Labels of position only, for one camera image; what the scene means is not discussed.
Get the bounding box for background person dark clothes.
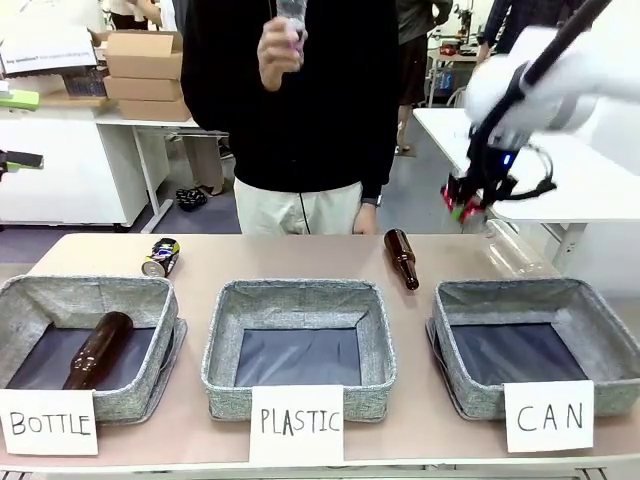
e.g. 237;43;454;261
393;0;454;157

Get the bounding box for white paper label BOTTLE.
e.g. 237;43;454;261
0;387;100;457

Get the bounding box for black cable sleeve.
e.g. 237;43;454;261
468;0;614;169

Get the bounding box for person left hand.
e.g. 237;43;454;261
352;202;381;236

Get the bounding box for background person beige trousers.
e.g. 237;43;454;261
180;130;235;197

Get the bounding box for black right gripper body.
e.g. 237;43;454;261
464;133;520;205

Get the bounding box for pair of black shoes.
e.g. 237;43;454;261
174;186;209;213

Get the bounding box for white paper label CAN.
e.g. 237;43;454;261
503;379;596;454

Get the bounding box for crushed black yellow can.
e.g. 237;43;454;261
139;237;181;279

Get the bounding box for grey fabric basket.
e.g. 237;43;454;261
424;277;640;422
0;273;189;425
200;278;399;422

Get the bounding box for white paper label PLASTIC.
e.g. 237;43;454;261
248;384;346;465

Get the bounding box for background person white top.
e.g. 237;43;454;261
106;0;180;34

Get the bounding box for flat closed cardboard box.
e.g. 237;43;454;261
118;98;194;123
102;75;184;103

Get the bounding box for open cardboard box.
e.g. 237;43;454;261
88;29;186;81

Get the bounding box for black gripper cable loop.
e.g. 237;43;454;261
512;143;559;200

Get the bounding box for white printed sign board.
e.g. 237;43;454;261
0;23;100;80

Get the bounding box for white desk with legs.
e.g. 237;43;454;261
0;92;232;235

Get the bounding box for dark blue box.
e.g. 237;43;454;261
62;66;111;99

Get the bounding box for person right hand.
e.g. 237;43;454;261
256;17;307;94

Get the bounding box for crushed clear plastic bottle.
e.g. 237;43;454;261
275;0;309;52

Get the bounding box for green white device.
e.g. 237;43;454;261
0;89;41;113

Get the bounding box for white side table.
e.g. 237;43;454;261
412;106;640;301

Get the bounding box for brown glass bottle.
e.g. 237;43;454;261
60;310;135;391
383;228;421;292

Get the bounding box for person in black sweater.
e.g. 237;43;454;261
179;0;401;236

